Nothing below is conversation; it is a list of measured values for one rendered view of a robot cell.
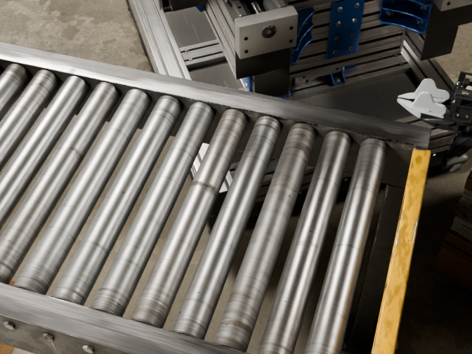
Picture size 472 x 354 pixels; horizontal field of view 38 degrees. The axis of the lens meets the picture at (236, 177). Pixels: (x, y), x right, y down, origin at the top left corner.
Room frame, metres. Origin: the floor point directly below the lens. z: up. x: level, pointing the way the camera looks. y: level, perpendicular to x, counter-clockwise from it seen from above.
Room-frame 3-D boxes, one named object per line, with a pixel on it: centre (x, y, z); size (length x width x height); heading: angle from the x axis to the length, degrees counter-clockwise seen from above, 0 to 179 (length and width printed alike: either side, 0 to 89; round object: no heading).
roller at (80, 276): (0.72, 0.19, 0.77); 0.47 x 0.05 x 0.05; 160
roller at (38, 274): (0.74, 0.25, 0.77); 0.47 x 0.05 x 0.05; 160
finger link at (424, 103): (0.89, -0.35, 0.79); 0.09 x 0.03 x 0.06; 70
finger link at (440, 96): (0.92, -0.36, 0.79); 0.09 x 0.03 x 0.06; 70
